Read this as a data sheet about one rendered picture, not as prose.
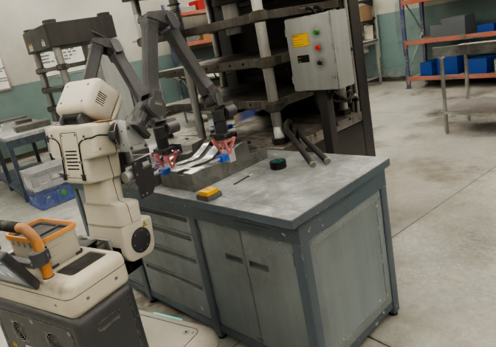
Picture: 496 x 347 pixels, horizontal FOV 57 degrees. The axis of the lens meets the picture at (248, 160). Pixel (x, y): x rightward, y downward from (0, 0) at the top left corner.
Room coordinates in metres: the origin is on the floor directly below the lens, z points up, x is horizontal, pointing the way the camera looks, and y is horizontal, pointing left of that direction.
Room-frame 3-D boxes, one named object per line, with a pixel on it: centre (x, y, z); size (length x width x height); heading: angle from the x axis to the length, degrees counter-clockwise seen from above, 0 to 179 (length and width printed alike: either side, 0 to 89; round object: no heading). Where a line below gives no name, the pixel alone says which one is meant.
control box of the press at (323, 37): (2.55, -0.49, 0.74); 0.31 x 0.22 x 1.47; 42
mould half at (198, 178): (2.23, 0.17, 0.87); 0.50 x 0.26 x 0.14; 132
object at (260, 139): (3.27, -0.08, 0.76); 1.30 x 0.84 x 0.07; 42
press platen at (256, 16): (3.25, -0.09, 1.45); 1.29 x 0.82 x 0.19; 42
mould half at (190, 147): (2.44, 0.47, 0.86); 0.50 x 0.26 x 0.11; 150
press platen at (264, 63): (3.26, -0.10, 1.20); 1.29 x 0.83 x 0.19; 42
